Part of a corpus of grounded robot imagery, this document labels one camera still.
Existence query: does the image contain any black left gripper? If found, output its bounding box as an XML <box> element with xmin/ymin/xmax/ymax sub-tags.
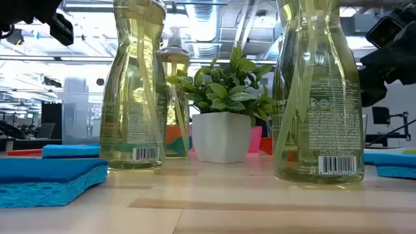
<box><xmin>0</xmin><ymin>0</ymin><xmax>63</xmax><ymax>40</ymax></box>

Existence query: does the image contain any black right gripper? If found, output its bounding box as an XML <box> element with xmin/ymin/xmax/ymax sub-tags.
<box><xmin>359</xmin><ymin>21</ymin><xmax>416</xmax><ymax>108</ymax></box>

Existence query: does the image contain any clear pump soap bottle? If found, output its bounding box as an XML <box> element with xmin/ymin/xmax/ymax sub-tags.
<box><xmin>99</xmin><ymin>0</ymin><xmax>169</xmax><ymax>170</ymax></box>
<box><xmin>160</xmin><ymin>25</ymin><xmax>193</xmax><ymax>159</ymax></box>
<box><xmin>272</xmin><ymin>0</ymin><xmax>365</xmax><ymax>185</ymax></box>

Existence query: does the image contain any blue scrub sponge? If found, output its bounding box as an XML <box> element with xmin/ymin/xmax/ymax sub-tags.
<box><xmin>41</xmin><ymin>144</ymin><xmax>101</xmax><ymax>160</ymax></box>
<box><xmin>0</xmin><ymin>157</ymin><xmax>109</xmax><ymax>209</ymax></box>
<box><xmin>363</xmin><ymin>151</ymin><xmax>416</xmax><ymax>180</ymax></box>

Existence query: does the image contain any black monitor on arm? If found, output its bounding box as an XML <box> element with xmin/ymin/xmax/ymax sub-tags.
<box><xmin>371</xmin><ymin>105</ymin><xmax>411</xmax><ymax>142</ymax></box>

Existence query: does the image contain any black ceiling lamp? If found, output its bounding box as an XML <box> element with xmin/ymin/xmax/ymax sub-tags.
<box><xmin>5</xmin><ymin>28</ymin><xmax>25</xmax><ymax>46</ymax></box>

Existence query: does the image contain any black office desk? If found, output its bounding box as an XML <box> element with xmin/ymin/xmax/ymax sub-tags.
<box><xmin>365</xmin><ymin>133</ymin><xmax>412</xmax><ymax>148</ymax></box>

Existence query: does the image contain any grey round column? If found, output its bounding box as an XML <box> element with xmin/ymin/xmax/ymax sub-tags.
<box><xmin>62</xmin><ymin>77</ymin><xmax>89</xmax><ymax>146</ymax></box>

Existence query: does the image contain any black partition screen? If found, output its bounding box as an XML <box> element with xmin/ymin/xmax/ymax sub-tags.
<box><xmin>40</xmin><ymin>101</ymin><xmax>63</xmax><ymax>140</ymax></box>

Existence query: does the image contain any grey office chair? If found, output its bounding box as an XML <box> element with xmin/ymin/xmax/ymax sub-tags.
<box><xmin>34</xmin><ymin>122</ymin><xmax>57</xmax><ymax>140</ymax></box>

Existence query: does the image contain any green plant in white pot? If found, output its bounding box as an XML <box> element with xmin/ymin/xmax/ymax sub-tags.
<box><xmin>166</xmin><ymin>42</ymin><xmax>274</xmax><ymax>164</ymax></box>

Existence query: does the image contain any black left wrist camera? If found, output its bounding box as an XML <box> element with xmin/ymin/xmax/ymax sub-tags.
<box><xmin>48</xmin><ymin>12</ymin><xmax>75</xmax><ymax>47</ymax></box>

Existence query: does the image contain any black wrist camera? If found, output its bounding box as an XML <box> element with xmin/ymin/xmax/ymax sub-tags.
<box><xmin>365</xmin><ymin>16</ymin><xmax>405</xmax><ymax>50</ymax></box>
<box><xmin>48</xmin><ymin>12</ymin><xmax>75</xmax><ymax>47</ymax></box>

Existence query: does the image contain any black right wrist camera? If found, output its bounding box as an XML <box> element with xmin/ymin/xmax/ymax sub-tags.
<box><xmin>365</xmin><ymin>16</ymin><xmax>405</xmax><ymax>50</ymax></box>

